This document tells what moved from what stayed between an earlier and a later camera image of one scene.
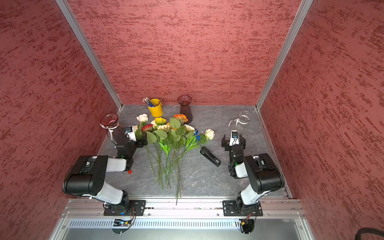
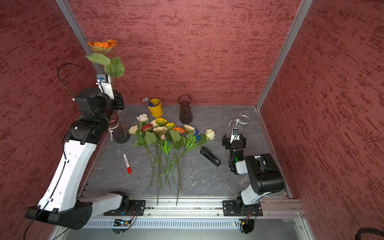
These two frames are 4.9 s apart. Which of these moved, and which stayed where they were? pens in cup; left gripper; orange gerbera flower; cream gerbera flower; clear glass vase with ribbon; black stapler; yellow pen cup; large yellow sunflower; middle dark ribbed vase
Moved: orange gerbera flower; left gripper; cream gerbera flower
Stayed: yellow pen cup; black stapler; pens in cup; middle dark ribbed vase; clear glass vase with ribbon; large yellow sunflower
